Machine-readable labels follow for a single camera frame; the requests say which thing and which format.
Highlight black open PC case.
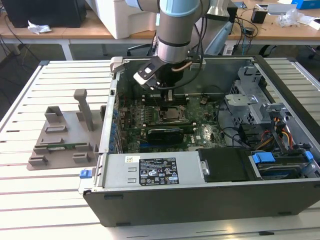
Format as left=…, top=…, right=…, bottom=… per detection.
left=78, top=55, right=320, bottom=228

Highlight white printer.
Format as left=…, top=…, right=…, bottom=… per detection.
left=96, top=0, right=161, bottom=40

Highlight large black computer tower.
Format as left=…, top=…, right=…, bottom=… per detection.
left=3, top=0, right=87, bottom=28

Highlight white flat box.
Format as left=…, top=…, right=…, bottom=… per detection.
left=267, top=3, right=298, bottom=16

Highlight green motherboard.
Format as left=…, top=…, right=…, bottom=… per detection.
left=117, top=93, right=227, bottom=153

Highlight white paper packet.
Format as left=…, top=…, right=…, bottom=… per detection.
left=299, top=14, right=320, bottom=31

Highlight hard disk in blue carrier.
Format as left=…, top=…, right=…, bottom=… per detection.
left=248, top=149, right=315, bottom=181

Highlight blue cardboard box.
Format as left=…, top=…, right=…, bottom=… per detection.
left=291, top=0, right=320, bottom=10

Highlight metal socket cover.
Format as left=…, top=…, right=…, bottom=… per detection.
left=159, top=106, right=188, bottom=122

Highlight black office chair base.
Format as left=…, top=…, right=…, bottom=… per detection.
left=126, top=43, right=156, bottom=57

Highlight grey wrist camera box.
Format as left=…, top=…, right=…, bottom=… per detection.
left=187, top=51, right=207, bottom=72

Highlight grey parts rack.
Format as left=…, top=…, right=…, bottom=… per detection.
left=26, top=88, right=107, bottom=171

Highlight black graphics card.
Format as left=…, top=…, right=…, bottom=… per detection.
left=146, top=127, right=185, bottom=146

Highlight clear plastic bags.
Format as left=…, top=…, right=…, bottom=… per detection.
left=276, top=8, right=305, bottom=27

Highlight tall black desktop box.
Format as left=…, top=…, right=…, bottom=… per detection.
left=226, top=6, right=238, bottom=26

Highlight grey case release latch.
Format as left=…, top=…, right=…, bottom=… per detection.
left=109, top=56, right=125, bottom=73

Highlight black RAM slot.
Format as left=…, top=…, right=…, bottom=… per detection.
left=142, top=93, right=188, bottom=100
left=142, top=99, right=189, bottom=106
left=143, top=120, right=195, bottom=127

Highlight crumpled white paper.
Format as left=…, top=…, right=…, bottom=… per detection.
left=27, top=20, right=53, bottom=35

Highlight small black box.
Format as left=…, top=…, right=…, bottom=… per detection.
left=250, top=7, right=268, bottom=25

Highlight long wooden desk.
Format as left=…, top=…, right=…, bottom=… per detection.
left=0, top=0, right=320, bottom=61

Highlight silver metal drive cage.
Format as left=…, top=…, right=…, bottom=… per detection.
left=223, top=66, right=296, bottom=126

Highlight green RAM stick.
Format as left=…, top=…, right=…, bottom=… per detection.
left=46, top=142, right=88, bottom=151

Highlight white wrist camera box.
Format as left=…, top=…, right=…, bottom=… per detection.
left=132, top=62, right=165, bottom=91

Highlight coloured power wire bundle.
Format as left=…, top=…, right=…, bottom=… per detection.
left=271, top=116, right=295, bottom=151

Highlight silver power supply unit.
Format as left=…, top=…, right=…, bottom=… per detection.
left=98, top=151, right=208, bottom=190

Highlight thin metal locking lever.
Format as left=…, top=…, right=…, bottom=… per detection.
left=152, top=96, right=162, bottom=112

